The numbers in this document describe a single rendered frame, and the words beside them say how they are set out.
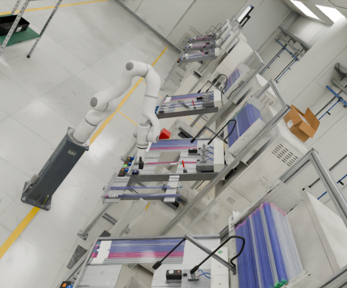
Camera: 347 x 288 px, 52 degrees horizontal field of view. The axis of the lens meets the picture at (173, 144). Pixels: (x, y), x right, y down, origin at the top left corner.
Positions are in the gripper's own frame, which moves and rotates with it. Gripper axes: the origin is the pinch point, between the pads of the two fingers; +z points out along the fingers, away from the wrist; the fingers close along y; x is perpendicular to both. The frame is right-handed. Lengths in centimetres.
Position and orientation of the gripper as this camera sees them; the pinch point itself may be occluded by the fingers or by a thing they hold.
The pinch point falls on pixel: (141, 166)
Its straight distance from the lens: 255.2
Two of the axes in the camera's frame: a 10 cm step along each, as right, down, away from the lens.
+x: 9.9, 1.3, -0.6
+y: -1.1, 4.1, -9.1
